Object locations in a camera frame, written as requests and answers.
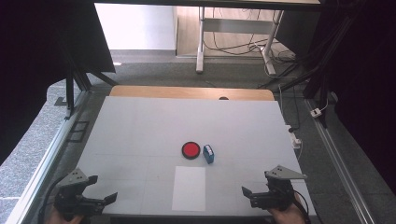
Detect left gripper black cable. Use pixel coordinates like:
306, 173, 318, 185
37, 175, 69, 224

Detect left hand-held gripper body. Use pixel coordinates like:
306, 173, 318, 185
53, 168, 107, 219

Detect white power strip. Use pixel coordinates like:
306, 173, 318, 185
285, 124, 304, 150

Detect white table cover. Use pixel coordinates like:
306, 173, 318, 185
76, 95, 318, 217

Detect person's right hand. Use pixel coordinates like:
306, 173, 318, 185
266, 201, 308, 224

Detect white metal desk frame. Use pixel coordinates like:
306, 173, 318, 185
195, 6, 285, 76

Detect wooden table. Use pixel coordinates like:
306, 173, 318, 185
108, 85, 276, 102

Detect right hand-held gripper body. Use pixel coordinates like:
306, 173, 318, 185
249, 164, 308, 213

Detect round red ink pad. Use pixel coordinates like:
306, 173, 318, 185
181, 141, 202, 161

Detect small white adapter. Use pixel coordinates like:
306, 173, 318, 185
309, 106, 323, 119

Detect aluminium rail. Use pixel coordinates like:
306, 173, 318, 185
5, 89, 92, 224
304, 98, 376, 224

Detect black curtain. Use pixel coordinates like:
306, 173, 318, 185
275, 0, 396, 195
0, 0, 117, 166

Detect black metal stand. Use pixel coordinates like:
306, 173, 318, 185
257, 12, 362, 129
54, 52, 120, 121

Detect white paper sheet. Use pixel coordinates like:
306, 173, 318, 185
171, 165, 207, 212

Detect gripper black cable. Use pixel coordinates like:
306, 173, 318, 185
37, 175, 69, 224
292, 189, 311, 220

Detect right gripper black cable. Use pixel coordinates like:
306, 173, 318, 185
292, 189, 311, 220

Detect blue stamp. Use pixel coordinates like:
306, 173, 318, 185
202, 144, 216, 165

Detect person's left hand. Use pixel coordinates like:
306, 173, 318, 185
45, 207, 84, 224

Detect black floor cables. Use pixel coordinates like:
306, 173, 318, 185
203, 7, 297, 64

